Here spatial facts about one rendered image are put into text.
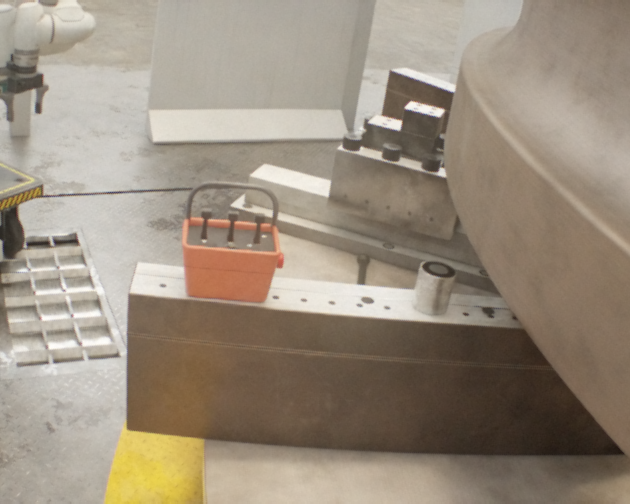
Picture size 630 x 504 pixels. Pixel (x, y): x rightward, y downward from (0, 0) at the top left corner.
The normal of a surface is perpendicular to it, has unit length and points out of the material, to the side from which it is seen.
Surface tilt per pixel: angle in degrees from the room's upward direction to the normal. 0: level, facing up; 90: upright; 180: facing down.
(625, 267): 90
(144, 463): 0
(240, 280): 97
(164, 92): 90
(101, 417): 0
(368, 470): 0
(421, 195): 90
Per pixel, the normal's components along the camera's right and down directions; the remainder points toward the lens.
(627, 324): -0.94, 0.00
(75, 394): 0.15, -0.89
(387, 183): -0.29, 0.37
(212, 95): 0.43, 0.45
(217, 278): 0.11, 0.55
